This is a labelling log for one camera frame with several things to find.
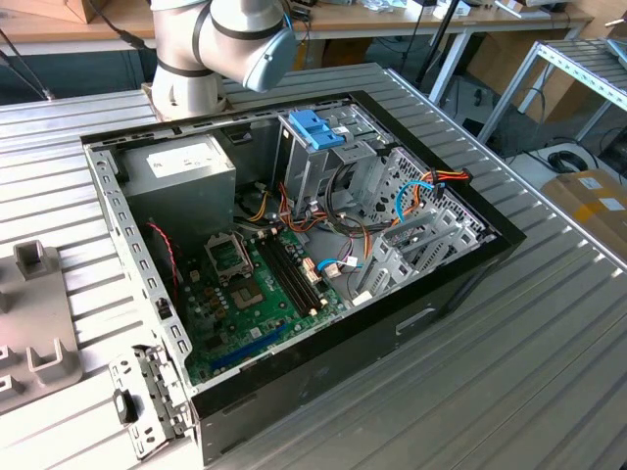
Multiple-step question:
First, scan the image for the long blue data wire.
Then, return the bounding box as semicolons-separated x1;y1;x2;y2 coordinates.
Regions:
393;179;437;227

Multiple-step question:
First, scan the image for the orange red yellow power wire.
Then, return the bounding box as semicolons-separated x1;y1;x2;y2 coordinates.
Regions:
401;166;472;221

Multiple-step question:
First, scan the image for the grey metal drive cage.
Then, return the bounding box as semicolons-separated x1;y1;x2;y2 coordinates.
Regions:
273;105;393;221

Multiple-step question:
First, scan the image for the grey parts rack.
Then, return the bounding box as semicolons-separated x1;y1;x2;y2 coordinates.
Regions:
0;239;84;417

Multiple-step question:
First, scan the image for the wooden box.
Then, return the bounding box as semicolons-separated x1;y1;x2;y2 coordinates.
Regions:
14;0;99;24

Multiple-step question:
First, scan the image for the blue wire with white plug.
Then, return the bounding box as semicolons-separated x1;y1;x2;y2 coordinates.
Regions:
315;258;364;279

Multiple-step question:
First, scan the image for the yellow wire bundle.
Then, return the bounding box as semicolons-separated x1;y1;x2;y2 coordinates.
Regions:
242;189;273;222

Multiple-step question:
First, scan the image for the black cable coil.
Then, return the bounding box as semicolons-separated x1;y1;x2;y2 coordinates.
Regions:
547;150;598;173

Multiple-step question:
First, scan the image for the blue plastic bay latch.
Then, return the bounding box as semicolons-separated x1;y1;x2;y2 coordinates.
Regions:
288;110;348;152

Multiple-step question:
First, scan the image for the cardboard box with labels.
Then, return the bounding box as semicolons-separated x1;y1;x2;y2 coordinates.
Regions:
540;169;627;249

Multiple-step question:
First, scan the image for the orange red wire bundle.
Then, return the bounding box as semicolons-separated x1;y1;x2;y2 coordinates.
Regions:
276;181;339;234

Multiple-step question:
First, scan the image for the black wire bundle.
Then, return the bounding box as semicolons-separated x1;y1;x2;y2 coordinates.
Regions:
322;161;376;275

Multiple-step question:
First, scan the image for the CPU socket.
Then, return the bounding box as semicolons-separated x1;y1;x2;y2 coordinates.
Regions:
230;278;268;310

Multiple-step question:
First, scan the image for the grey expansion bracket clamp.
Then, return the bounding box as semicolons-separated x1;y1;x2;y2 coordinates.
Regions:
108;344;195;461

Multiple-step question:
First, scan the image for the thin black cable silver plug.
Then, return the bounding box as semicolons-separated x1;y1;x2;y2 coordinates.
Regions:
0;27;54;101

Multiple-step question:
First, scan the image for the brown square base plate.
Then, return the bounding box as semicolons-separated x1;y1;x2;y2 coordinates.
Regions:
140;81;231;123

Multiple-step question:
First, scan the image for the red black twisted wire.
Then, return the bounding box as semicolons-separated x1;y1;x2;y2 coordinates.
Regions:
145;221;181;295

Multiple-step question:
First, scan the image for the white board power connector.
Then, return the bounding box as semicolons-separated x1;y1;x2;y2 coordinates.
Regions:
301;257;323;286

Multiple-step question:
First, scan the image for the grey power supply unit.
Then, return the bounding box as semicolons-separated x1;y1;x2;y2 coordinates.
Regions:
117;132;237;246

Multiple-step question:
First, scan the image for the black tripod pole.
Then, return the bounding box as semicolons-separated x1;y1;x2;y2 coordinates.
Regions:
414;0;464;84

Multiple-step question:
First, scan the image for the grey metal disk bay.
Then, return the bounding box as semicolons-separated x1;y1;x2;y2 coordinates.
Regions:
350;145;497;307

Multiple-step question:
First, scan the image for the black RAM slot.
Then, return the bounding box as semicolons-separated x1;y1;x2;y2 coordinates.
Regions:
257;236;305;317
263;235;311;315
274;232;323;309
268;234;316;312

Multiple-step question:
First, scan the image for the white metal slat rack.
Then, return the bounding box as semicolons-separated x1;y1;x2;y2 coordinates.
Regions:
477;37;627;146

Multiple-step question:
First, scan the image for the thick black cable with plug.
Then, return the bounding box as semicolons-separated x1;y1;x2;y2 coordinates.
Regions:
86;0;148;50

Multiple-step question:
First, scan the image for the metal socket cover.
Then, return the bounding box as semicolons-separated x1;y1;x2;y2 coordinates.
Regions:
203;232;256;288

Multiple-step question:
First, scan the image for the wooden top desk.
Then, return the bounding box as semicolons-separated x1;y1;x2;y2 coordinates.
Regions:
0;0;597;107

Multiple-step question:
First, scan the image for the green motherboard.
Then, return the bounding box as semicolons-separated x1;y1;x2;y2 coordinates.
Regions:
178;227;347;388

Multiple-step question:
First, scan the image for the black open PC case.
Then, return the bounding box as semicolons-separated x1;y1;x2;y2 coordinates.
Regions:
79;89;528;466

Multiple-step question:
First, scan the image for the blue expansion slot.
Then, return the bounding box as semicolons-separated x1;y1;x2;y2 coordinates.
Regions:
210;321;289;372

